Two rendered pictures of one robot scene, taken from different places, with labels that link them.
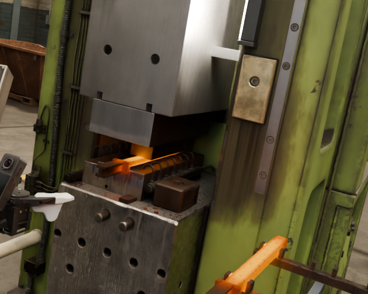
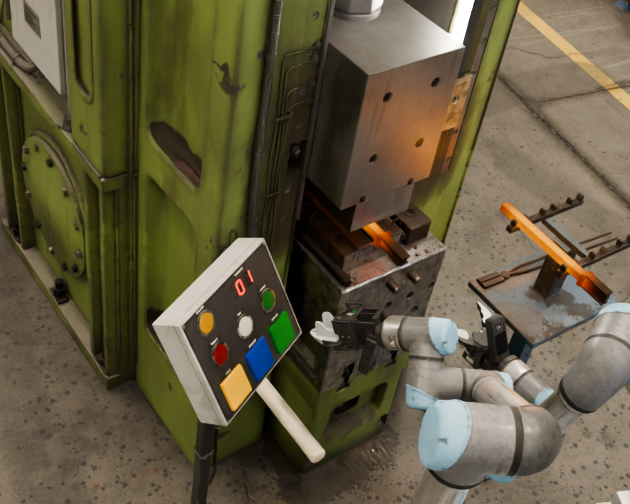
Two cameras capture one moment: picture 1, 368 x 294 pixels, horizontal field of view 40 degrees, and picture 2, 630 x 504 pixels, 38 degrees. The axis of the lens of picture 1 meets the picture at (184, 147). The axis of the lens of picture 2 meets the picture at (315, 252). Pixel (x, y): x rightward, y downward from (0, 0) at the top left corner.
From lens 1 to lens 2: 2.44 m
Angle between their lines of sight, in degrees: 65
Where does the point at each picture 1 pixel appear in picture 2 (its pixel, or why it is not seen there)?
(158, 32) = (424, 121)
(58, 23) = (243, 144)
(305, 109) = (481, 96)
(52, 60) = (237, 184)
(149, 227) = (426, 264)
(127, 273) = (403, 305)
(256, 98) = (455, 111)
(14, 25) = not seen: outside the picture
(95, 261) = not seen: hidden behind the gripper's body
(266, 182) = (450, 162)
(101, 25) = (368, 142)
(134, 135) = (395, 209)
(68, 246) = not seen: hidden behind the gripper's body
